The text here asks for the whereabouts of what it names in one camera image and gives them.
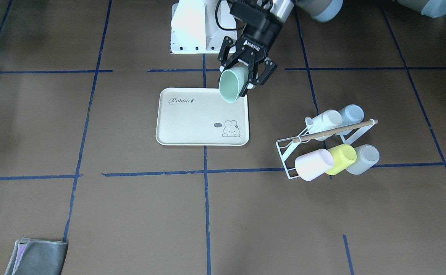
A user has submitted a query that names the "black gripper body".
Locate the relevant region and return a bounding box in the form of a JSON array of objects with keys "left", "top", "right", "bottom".
[{"left": 235, "top": 19, "right": 284, "bottom": 64}]

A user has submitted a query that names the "green cup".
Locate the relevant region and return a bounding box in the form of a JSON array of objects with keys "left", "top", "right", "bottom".
[{"left": 218, "top": 65, "right": 249, "bottom": 103}]

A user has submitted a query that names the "cream rabbit tray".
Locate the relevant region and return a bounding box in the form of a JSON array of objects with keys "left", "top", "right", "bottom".
[{"left": 155, "top": 87, "right": 250, "bottom": 146}]

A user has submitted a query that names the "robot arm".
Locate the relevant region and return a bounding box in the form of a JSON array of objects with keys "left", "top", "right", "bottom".
[{"left": 218, "top": 0, "right": 343, "bottom": 103}]

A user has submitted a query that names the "cream cup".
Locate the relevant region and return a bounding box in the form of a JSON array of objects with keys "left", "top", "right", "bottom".
[{"left": 308, "top": 109, "right": 343, "bottom": 134}]

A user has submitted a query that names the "blue cup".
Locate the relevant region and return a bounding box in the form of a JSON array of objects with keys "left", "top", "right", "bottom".
[{"left": 338, "top": 104, "right": 364, "bottom": 127}]

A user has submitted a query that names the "white cup rack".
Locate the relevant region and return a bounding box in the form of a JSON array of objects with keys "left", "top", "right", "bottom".
[{"left": 275, "top": 117, "right": 378, "bottom": 181}]

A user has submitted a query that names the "pink cup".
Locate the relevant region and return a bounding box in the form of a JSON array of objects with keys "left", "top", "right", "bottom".
[{"left": 294, "top": 149, "right": 335, "bottom": 181}]

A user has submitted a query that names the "yellow cup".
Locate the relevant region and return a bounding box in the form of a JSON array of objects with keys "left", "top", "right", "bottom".
[{"left": 325, "top": 144, "right": 357, "bottom": 176}]

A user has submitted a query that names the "grey cup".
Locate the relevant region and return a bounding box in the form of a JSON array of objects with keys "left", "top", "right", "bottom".
[{"left": 346, "top": 144, "right": 380, "bottom": 175}]

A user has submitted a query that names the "white pillar with base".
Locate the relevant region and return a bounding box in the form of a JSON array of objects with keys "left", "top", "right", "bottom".
[{"left": 170, "top": 0, "right": 238, "bottom": 54}]

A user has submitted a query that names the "folded grey cloth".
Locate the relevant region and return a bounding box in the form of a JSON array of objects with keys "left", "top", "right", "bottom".
[{"left": 5, "top": 237, "right": 69, "bottom": 275}]

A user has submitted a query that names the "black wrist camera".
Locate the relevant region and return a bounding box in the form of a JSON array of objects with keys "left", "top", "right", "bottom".
[{"left": 230, "top": 0, "right": 271, "bottom": 27}]

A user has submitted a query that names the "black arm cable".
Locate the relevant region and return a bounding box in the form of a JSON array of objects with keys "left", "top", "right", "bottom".
[{"left": 215, "top": 0, "right": 246, "bottom": 32}]

